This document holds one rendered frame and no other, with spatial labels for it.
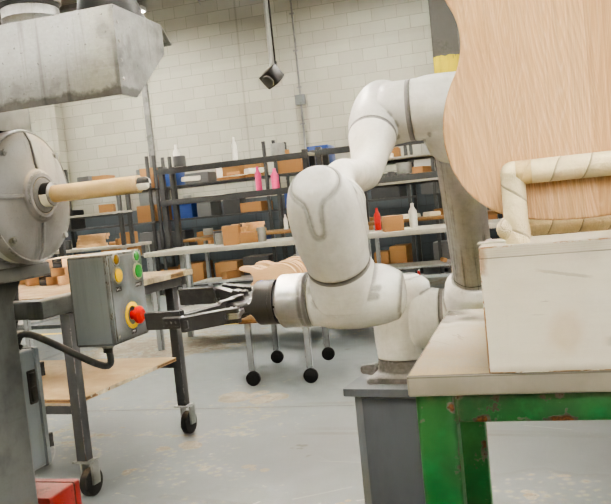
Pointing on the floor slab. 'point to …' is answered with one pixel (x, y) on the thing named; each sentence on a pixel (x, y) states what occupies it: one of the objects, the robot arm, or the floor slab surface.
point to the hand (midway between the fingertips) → (169, 308)
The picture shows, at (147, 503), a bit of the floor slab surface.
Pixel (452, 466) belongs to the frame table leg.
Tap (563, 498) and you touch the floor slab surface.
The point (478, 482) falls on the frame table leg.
